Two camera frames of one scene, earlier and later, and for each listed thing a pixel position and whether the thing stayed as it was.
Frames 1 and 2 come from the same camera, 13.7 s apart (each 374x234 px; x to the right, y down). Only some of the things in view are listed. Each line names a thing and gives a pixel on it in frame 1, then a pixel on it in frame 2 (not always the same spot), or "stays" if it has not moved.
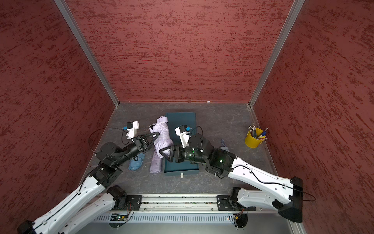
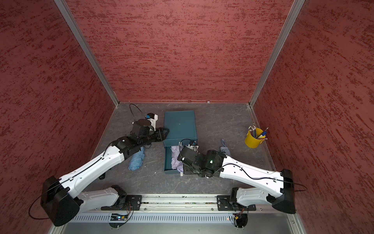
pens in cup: [252, 128] stays
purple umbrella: [163, 140] -> [176, 164]
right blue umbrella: [224, 147] stays
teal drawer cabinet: [173, 120] stays
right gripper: [174, 152] -> [187, 169]
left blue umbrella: [136, 162] stays
